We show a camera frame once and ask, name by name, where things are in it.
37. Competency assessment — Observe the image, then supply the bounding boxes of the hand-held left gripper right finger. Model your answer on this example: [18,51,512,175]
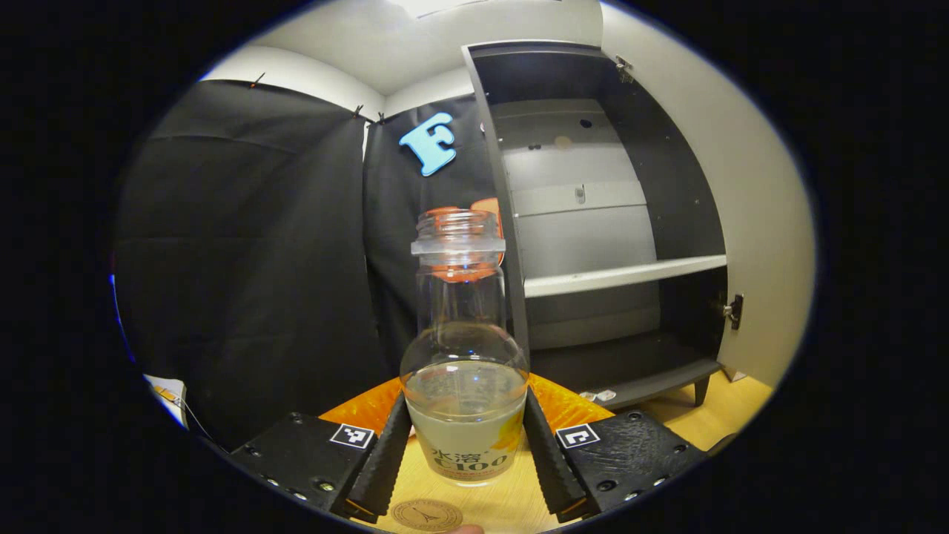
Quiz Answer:
[523,373,709,524]

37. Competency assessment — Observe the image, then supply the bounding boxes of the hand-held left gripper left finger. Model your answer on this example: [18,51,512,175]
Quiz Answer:
[230,375,414,521]

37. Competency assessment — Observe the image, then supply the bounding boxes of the round brown coaster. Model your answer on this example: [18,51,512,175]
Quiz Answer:
[391,498,464,533]

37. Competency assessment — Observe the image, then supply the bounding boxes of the clear glass bottle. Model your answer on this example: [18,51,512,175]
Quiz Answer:
[400,209,530,487]

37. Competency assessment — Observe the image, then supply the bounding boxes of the dark grey cabinet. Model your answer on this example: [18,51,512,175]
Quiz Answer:
[463,41,731,410]

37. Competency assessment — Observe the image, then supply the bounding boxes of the grey cabinet door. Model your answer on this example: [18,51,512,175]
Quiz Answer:
[601,0,816,390]

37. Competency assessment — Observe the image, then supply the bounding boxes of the white cabinet shelf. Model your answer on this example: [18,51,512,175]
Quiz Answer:
[523,254,727,299]

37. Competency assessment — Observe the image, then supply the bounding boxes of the black backdrop cloth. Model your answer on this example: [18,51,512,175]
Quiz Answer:
[115,78,520,449]

